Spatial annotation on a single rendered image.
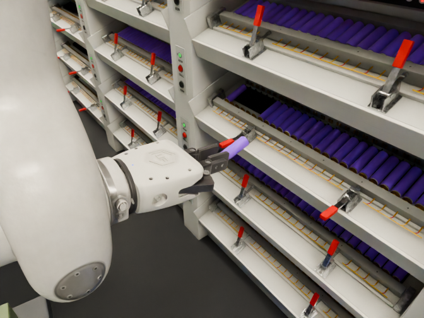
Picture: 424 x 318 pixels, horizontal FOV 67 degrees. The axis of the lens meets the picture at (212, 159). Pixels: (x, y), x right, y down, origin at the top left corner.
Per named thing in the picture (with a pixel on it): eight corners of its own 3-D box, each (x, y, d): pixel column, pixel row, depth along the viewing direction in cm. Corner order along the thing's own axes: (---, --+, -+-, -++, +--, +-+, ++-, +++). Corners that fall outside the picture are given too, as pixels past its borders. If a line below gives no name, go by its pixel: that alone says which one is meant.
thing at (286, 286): (356, 381, 74) (360, 374, 64) (202, 225, 113) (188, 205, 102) (407, 316, 79) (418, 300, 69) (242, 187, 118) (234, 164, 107)
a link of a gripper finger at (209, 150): (185, 154, 47) (219, 144, 51) (173, 144, 49) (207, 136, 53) (183, 172, 49) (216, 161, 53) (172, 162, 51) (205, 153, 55)
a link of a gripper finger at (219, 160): (206, 170, 44) (240, 159, 48) (192, 159, 46) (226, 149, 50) (203, 188, 46) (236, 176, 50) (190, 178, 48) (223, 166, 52)
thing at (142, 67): (180, 115, 94) (162, 77, 84) (100, 58, 133) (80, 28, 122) (229, 76, 100) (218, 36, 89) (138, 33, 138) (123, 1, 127)
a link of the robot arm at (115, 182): (112, 186, 35) (137, 178, 36) (82, 149, 40) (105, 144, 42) (114, 241, 39) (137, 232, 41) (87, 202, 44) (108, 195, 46)
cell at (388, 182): (409, 170, 58) (388, 193, 57) (399, 165, 59) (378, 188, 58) (411, 164, 57) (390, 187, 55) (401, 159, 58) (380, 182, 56)
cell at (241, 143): (240, 138, 55) (211, 159, 53) (243, 134, 53) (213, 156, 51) (247, 146, 54) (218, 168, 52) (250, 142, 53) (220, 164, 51)
